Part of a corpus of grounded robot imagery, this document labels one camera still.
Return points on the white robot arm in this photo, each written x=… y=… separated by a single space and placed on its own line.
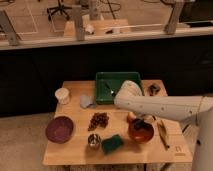
x=197 y=110

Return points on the black tool on table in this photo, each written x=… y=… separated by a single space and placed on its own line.
x=154 y=89

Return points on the red bowl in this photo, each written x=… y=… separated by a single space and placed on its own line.
x=140 y=136

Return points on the metal spoon in tray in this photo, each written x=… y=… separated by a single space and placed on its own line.
x=113 y=94

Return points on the wooden stick utensil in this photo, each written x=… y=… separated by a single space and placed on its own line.
x=163 y=134

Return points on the grey crumpled cloth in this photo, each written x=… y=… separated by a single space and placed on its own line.
x=87 y=101

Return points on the small metal cup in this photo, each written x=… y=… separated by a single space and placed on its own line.
x=94 y=141

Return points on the green plastic tray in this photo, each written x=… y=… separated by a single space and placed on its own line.
x=115 y=81

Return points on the black office chair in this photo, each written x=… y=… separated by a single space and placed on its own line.
x=61 y=8

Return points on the orange fruit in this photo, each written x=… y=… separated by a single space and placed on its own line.
x=130 y=117

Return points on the black eraser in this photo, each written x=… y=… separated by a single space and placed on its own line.
x=140 y=124

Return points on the white cylindrical cup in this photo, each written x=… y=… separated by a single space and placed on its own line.
x=62 y=95

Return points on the green sponge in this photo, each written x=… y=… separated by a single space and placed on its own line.
x=111 y=144

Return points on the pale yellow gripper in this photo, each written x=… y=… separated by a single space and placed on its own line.
x=147 y=118

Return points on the purple bowl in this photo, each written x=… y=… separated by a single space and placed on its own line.
x=59 y=129

